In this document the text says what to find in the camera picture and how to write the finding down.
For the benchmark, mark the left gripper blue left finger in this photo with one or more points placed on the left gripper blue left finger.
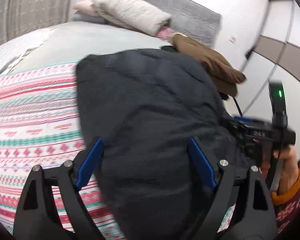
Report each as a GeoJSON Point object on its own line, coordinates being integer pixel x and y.
{"type": "Point", "coordinates": [87, 160]}

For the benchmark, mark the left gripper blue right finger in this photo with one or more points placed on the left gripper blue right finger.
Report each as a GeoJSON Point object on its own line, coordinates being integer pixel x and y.
{"type": "Point", "coordinates": [206, 165]}

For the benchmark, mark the black quilted puffer jacket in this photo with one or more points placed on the black quilted puffer jacket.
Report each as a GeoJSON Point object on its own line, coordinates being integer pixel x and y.
{"type": "Point", "coordinates": [146, 104]}

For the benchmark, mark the right forearm patterned sleeve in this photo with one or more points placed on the right forearm patterned sleeve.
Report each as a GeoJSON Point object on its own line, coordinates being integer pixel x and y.
{"type": "Point", "coordinates": [286, 205]}

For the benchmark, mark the person's right hand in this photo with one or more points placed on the person's right hand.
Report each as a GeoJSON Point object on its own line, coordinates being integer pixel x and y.
{"type": "Point", "coordinates": [290, 170]}

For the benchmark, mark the patterned handmade bed blanket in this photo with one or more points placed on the patterned handmade bed blanket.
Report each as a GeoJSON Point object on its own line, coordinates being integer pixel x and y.
{"type": "Point", "coordinates": [39, 124]}

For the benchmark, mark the brown folded garment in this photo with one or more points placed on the brown folded garment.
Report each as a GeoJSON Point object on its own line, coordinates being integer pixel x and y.
{"type": "Point", "coordinates": [223, 75]}

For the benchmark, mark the white wardrobe with trim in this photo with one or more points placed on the white wardrobe with trim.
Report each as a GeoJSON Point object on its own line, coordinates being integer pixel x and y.
{"type": "Point", "coordinates": [274, 57]}

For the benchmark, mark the grey padded headboard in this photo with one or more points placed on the grey padded headboard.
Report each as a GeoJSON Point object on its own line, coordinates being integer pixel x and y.
{"type": "Point", "coordinates": [191, 19]}

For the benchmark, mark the white quilted bed cover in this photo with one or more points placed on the white quilted bed cover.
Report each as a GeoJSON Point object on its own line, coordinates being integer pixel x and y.
{"type": "Point", "coordinates": [15, 50]}

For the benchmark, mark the grey folded blanket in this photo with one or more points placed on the grey folded blanket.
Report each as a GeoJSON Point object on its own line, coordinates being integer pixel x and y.
{"type": "Point", "coordinates": [78, 16]}

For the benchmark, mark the pink pillow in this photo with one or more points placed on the pink pillow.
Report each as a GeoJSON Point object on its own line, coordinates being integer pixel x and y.
{"type": "Point", "coordinates": [86, 7]}

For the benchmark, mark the cream white pillow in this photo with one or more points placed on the cream white pillow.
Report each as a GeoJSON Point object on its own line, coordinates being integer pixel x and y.
{"type": "Point", "coordinates": [133, 14]}

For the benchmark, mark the grey dotted curtain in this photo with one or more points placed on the grey dotted curtain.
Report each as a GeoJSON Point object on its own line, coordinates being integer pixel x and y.
{"type": "Point", "coordinates": [19, 17]}

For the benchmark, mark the white wall socket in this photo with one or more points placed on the white wall socket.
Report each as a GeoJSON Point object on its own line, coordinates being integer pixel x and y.
{"type": "Point", "coordinates": [232, 39]}

